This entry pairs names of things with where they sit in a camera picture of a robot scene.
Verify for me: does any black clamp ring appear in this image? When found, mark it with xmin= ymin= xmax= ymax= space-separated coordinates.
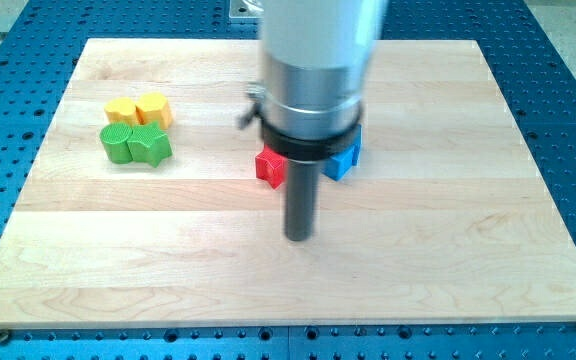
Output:
xmin=238 ymin=83 xmax=364 ymax=162

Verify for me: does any yellow cylinder block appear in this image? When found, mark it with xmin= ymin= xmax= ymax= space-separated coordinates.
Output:
xmin=104 ymin=97 xmax=140 ymax=126

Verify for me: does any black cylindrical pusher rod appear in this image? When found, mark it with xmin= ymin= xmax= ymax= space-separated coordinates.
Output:
xmin=284 ymin=160 xmax=320 ymax=241

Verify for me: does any green cylinder block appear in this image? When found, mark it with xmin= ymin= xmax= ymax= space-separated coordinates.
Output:
xmin=99 ymin=122 xmax=133 ymax=164

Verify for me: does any light wooden board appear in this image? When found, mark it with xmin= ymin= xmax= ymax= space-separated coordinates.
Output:
xmin=0 ymin=38 xmax=576 ymax=329

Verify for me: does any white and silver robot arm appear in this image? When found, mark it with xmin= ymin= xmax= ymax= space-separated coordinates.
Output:
xmin=260 ymin=0 xmax=388 ymax=140

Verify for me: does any red star block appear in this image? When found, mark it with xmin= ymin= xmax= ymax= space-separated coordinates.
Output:
xmin=255 ymin=145 xmax=287 ymax=189

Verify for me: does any yellow hexagon block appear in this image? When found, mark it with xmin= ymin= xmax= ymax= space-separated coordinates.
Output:
xmin=136 ymin=92 xmax=173 ymax=130

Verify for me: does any blue block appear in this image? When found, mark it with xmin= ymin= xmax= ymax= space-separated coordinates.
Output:
xmin=322 ymin=127 xmax=362 ymax=181

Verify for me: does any green star block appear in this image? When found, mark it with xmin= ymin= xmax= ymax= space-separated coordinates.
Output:
xmin=127 ymin=122 xmax=172 ymax=167

